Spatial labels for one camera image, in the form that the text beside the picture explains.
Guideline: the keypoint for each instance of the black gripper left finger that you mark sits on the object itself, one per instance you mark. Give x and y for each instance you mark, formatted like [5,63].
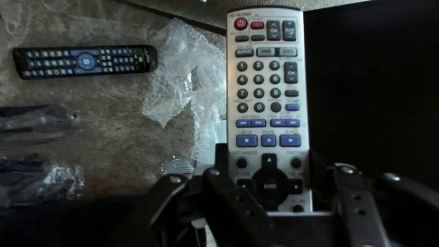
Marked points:
[228,200]

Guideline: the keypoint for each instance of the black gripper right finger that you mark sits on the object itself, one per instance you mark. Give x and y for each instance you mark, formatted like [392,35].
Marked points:
[361,210]

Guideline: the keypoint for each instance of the silver remote with blue buttons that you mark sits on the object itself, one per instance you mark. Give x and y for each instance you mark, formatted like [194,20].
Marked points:
[265,90]

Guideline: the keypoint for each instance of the black remote control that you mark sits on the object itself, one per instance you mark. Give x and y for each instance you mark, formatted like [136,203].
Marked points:
[84,60]

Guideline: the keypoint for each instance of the clear crumpled plastic wrap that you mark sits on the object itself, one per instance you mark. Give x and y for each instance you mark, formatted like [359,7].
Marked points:
[187,90]

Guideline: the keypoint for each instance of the black monitor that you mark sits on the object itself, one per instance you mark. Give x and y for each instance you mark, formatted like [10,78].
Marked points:
[375,90]

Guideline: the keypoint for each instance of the dark blue plastic bag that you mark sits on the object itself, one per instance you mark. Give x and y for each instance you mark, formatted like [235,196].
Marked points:
[42,179]
[36,120]

